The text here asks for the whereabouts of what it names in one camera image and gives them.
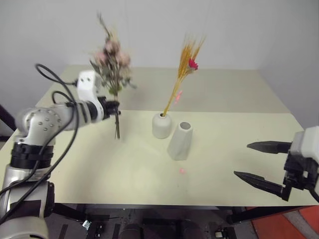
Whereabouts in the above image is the round white vase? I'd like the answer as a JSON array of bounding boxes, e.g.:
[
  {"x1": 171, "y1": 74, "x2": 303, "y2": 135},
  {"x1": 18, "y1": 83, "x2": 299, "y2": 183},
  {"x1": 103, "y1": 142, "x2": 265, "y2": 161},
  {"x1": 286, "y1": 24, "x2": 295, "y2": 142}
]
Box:
[{"x1": 152, "y1": 112, "x2": 173, "y2": 139}]

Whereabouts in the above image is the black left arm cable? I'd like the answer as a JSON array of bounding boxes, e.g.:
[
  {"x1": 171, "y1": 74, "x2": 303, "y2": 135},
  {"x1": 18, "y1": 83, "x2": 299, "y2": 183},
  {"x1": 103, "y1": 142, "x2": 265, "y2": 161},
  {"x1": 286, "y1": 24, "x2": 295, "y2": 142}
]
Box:
[{"x1": 0, "y1": 64, "x2": 78, "y2": 226}]

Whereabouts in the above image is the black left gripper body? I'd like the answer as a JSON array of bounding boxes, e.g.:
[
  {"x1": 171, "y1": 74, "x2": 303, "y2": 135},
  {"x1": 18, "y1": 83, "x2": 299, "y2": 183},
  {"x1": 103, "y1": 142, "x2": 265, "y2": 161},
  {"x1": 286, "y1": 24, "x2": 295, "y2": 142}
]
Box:
[{"x1": 103, "y1": 99, "x2": 113, "y2": 120}]

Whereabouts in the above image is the red floor mat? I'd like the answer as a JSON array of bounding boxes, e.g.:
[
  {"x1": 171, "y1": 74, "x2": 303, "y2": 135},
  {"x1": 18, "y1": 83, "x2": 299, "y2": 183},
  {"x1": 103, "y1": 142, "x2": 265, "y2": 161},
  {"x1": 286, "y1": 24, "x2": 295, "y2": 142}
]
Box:
[{"x1": 251, "y1": 206, "x2": 319, "y2": 239}]

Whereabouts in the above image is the dark slanted bar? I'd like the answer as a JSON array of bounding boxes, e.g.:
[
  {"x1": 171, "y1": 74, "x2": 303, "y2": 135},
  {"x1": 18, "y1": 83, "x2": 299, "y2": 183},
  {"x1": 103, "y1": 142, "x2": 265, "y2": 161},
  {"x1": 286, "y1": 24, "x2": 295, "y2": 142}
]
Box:
[{"x1": 0, "y1": 104, "x2": 18, "y2": 137}]

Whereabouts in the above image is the dark rounded shape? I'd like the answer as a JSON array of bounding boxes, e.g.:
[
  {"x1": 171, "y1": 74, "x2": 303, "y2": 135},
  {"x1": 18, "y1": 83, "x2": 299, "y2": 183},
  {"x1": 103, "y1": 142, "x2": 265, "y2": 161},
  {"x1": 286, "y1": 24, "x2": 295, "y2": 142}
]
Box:
[{"x1": 120, "y1": 223, "x2": 144, "y2": 239}]

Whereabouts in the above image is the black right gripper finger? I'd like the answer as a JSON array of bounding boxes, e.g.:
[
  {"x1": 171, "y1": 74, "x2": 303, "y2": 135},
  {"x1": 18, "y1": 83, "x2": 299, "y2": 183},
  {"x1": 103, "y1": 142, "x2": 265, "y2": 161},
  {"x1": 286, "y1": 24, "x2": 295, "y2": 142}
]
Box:
[
  {"x1": 233, "y1": 171, "x2": 286, "y2": 198},
  {"x1": 246, "y1": 140, "x2": 293, "y2": 155}
]

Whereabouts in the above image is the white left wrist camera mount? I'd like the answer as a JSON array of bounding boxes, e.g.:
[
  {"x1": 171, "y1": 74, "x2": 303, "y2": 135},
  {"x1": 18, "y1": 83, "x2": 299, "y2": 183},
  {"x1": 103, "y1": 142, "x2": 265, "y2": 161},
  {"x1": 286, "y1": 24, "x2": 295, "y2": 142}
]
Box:
[{"x1": 75, "y1": 70, "x2": 106, "y2": 120}]

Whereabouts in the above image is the tall faceted white vase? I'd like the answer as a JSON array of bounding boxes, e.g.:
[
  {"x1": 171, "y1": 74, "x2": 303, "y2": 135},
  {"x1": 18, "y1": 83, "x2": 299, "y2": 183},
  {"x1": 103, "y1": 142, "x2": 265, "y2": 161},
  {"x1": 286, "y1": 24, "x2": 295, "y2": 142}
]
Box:
[{"x1": 167, "y1": 121, "x2": 194, "y2": 161}]

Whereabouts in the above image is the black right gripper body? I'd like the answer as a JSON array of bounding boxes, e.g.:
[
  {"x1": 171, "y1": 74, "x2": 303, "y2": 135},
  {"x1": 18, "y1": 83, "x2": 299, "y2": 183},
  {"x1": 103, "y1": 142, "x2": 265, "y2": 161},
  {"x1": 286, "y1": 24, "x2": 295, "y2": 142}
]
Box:
[{"x1": 282, "y1": 149, "x2": 319, "y2": 202}]

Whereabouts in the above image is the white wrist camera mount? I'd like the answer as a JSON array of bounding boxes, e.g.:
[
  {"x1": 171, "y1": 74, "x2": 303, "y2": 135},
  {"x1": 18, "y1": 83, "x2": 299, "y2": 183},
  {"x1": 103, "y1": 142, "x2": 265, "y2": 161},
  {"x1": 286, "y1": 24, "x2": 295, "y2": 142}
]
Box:
[
  {"x1": 287, "y1": 125, "x2": 319, "y2": 160},
  {"x1": 75, "y1": 70, "x2": 106, "y2": 120}
]

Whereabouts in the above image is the pink dried flower bouquet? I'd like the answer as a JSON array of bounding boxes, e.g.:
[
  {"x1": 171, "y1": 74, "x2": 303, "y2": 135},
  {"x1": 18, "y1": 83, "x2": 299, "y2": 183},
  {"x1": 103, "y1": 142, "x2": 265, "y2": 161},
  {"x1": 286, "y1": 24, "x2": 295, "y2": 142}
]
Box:
[{"x1": 89, "y1": 11, "x2": 138, "y2": 140}]

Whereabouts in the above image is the black table frame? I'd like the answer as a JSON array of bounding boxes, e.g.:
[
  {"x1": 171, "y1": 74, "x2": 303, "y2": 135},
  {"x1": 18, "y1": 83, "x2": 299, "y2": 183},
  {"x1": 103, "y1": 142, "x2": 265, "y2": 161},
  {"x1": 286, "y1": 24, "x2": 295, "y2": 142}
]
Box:
[{"x1": 53, "y1": 203, "x2": 319, "y2": 225}]

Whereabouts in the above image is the yellow wheat bouquet red flower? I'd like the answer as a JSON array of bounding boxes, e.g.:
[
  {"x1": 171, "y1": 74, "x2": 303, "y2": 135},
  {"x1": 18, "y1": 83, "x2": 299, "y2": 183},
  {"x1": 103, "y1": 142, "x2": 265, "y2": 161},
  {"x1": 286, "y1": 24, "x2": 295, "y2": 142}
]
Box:
[{"x1": 161, "y1": 31, "x2": 207, "y2": 118}]

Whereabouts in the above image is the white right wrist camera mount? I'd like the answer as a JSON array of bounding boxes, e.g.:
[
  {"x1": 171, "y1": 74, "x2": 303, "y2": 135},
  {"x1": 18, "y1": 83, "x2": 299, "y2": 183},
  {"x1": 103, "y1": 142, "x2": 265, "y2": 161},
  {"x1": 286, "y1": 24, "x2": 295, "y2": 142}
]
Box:
[{"x1": 287, "y1": 125, "x2": 319, "y2": 160}]

